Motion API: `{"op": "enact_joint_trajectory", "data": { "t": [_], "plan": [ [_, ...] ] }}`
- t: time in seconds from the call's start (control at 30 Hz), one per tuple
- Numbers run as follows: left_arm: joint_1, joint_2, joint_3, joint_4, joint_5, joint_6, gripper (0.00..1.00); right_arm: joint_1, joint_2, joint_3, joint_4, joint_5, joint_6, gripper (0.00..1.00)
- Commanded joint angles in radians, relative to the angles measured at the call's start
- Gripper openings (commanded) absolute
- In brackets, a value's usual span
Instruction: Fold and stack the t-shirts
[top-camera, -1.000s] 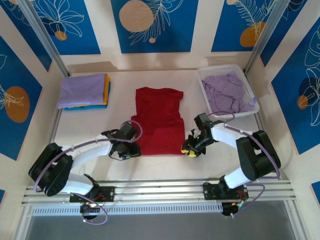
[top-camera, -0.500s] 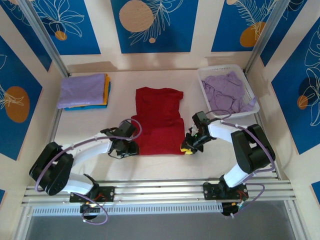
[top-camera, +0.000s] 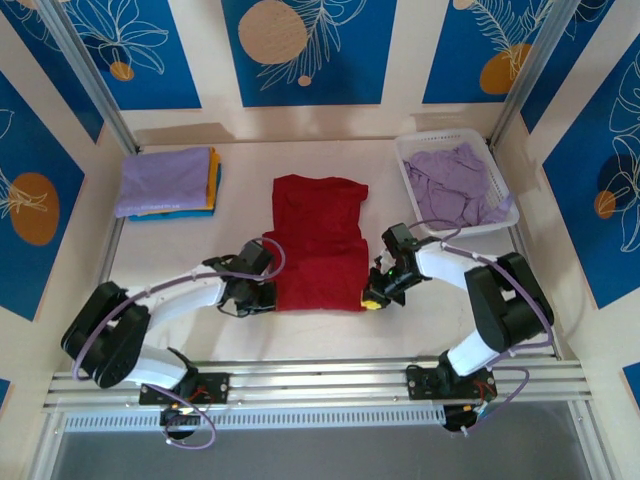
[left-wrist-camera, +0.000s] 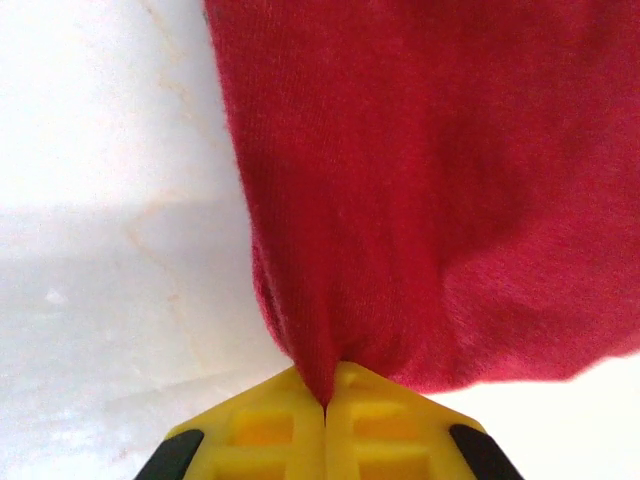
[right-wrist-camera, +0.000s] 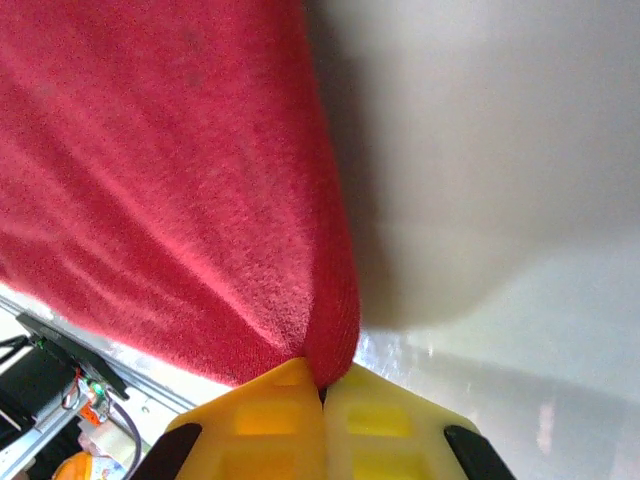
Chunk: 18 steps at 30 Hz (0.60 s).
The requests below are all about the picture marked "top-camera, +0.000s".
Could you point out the red t-shirt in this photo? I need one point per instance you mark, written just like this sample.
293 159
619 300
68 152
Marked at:
320 240

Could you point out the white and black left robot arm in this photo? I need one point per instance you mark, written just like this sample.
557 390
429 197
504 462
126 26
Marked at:
175 295

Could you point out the crumpled lilac t-shirt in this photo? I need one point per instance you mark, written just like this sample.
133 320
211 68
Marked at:
450 185

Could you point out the folded blue t-shirt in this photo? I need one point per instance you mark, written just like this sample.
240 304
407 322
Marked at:
170 216

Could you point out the folded orange t-shirt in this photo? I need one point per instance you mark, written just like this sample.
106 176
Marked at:
215 175

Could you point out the white plastic basket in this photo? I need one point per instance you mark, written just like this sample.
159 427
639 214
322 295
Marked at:
410 145

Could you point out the folded lilac t-shirt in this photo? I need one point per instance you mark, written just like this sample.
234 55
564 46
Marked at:
160 180

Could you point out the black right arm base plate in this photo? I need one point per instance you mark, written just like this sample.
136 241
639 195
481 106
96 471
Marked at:
420 382

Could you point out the aluminium mounting rail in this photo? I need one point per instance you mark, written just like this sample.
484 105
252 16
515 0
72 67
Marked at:
320 382

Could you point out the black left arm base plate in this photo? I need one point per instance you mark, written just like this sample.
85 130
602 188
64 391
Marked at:
215 387

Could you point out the aluminium table side rail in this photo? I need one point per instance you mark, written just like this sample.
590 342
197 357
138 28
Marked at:
522 240
100 270

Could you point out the blue floral wall panel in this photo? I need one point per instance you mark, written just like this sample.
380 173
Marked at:
590 200
30 150
460 50
350 75
150 75

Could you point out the aluminium frame post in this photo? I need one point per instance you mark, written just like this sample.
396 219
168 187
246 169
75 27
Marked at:
535 65
85 65

